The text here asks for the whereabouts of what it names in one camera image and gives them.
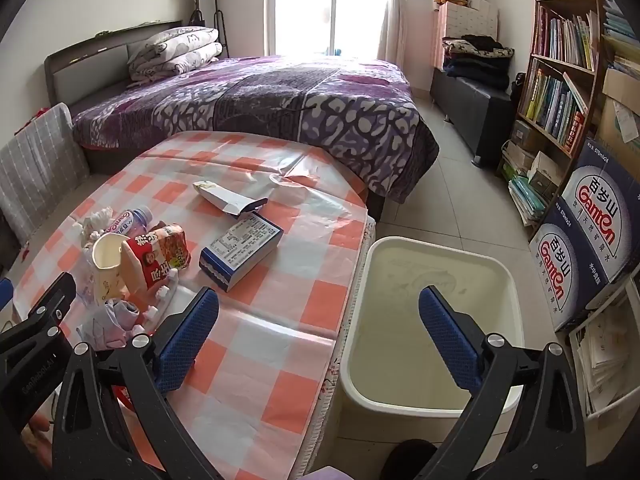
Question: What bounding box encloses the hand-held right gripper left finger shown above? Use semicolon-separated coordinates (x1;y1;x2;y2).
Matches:
52;286;223;480

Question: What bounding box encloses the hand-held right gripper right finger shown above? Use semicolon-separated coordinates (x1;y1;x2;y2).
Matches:
417;285;591;480

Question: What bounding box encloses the white plastic bin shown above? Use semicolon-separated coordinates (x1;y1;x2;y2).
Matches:
332;236;526;466

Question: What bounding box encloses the white paper cup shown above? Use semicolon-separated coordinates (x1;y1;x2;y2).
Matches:
91;232;132;301

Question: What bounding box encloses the red printed carton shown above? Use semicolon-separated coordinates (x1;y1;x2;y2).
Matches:
120;224;192;291

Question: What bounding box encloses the orange checked tablecloth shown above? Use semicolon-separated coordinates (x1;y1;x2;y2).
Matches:
10;130;378;480

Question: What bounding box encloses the white crumpled tissue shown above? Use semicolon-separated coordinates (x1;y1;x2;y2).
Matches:
72;207;117;246

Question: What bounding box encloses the blue cardboard box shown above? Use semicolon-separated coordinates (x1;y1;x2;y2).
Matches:
199;211;284;292

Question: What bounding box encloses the plastic bottle pink label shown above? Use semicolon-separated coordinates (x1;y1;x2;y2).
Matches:
102;205;153;238

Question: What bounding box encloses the black round object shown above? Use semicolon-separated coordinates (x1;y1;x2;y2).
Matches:
382;439;441;480

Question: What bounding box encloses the blue water carton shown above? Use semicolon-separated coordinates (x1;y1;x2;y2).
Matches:
560;137;640;311
529;207;621;332

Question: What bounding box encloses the grey checked cloth cover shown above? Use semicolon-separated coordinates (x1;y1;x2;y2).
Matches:
0;102;91;241

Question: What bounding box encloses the white paper sleeve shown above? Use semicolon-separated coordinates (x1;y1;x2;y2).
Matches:
192;180;268;217

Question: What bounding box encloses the white crate with papers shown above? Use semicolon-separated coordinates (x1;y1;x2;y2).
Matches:
567;285;640;441

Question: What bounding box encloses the red cloth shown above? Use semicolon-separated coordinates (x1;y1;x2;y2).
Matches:
15;106;51;133

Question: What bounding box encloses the stack of boxes and booklets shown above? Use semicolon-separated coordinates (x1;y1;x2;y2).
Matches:
501;120;566;226

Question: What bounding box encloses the dark storage bench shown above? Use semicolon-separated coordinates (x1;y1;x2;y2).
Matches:
430;67;516;166

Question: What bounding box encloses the bed with purple cover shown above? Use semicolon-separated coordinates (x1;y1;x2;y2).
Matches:
44;21;386;221

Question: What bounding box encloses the row of green books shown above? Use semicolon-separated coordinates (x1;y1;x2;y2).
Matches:
522;67;588;156

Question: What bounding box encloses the bed with purple bedspread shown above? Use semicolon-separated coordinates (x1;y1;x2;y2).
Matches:
72;55;441;206

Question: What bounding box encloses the folded white patterned quilt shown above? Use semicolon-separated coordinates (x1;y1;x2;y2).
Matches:
127;42;223;82
131;26;221;63

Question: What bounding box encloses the pile of dark clothes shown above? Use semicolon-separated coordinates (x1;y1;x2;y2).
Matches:
442;34;516;92

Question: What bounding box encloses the brown cardboard box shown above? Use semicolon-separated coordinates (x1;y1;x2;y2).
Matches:
597;67;640;161

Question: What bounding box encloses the wooden bookshelf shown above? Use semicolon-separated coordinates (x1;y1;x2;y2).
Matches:
497;0;608;226

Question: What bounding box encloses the pink drawer cabinet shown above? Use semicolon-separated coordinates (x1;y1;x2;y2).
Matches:
432;1;501;71

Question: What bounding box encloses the row of colourful books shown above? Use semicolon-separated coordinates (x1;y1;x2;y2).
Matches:
532;7;598;71

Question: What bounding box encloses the light curtain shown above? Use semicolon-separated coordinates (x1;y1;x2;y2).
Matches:
377;0;408;61

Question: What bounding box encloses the stack of pale books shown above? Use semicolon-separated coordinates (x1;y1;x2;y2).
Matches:
600;0;640;77

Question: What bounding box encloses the window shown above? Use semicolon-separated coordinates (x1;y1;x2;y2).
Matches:
265;0;396;58

